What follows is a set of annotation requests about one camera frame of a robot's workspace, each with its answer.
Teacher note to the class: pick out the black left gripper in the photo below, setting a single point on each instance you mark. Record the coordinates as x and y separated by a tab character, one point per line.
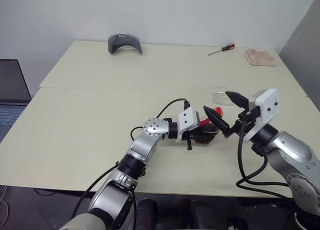
191	135

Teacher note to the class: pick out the gray baseball cap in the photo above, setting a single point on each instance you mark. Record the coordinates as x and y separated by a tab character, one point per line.
125	41

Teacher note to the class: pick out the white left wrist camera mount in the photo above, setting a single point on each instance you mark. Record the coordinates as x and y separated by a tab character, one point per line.
187	120

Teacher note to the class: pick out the beige folded cloth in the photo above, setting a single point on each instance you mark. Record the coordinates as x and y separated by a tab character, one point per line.
260	57

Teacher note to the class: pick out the glass of dark liquid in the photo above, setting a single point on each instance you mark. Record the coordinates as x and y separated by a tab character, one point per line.
203	137

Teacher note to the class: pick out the dark rounded shape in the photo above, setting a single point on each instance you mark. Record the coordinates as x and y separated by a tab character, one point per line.
203	215
146	215

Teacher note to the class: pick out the gray partition panel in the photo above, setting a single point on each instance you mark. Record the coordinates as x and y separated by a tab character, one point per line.
305	52

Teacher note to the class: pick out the dark gray laptop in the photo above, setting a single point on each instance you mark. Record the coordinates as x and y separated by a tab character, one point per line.
12	82

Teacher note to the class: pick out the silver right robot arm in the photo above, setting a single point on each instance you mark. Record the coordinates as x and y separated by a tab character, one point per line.
295	150

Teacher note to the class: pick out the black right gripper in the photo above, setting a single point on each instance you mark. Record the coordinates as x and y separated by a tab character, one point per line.
250	114

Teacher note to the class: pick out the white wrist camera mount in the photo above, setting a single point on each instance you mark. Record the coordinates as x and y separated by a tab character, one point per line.
268	107
187	120

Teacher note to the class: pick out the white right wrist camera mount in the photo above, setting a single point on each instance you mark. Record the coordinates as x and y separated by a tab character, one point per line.
268	107

